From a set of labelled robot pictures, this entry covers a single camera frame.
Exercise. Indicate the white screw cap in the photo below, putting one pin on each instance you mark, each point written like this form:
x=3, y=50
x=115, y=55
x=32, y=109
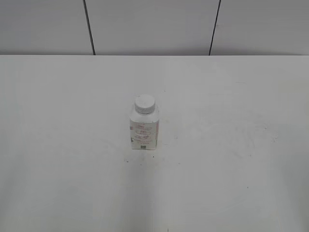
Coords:
x=145, y=104

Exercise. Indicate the white square plastic bottle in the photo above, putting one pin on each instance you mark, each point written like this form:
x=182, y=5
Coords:
x=144, y=126

